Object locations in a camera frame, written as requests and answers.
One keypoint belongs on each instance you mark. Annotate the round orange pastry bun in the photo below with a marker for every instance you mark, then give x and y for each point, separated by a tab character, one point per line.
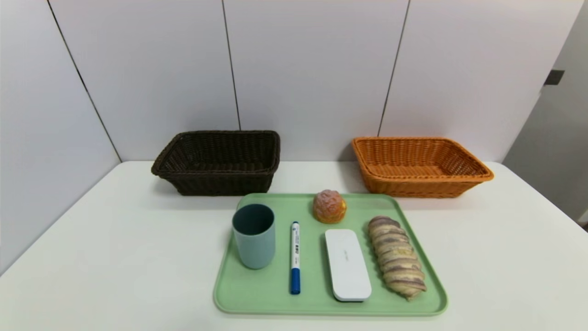
330	208

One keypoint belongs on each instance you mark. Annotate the blue-grey plastic cup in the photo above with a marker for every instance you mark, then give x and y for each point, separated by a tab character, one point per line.
255	248

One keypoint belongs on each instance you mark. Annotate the white marker pen blue cap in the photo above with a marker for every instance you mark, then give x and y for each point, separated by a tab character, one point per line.
295	257

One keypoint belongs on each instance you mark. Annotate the long striped bread loaf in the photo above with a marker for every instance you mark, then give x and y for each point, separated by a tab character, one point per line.
397	257

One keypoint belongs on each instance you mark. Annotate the dark brown wicker basket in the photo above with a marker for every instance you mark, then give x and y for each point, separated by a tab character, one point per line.
216	184

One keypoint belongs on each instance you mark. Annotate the orange wicker basket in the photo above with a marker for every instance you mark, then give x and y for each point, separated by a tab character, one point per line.
413	186

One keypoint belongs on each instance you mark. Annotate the white rectangular case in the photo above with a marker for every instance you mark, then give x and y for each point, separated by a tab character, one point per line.
348	266

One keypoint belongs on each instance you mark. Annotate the light green plastic tray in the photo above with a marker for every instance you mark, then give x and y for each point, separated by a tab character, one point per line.
271	294

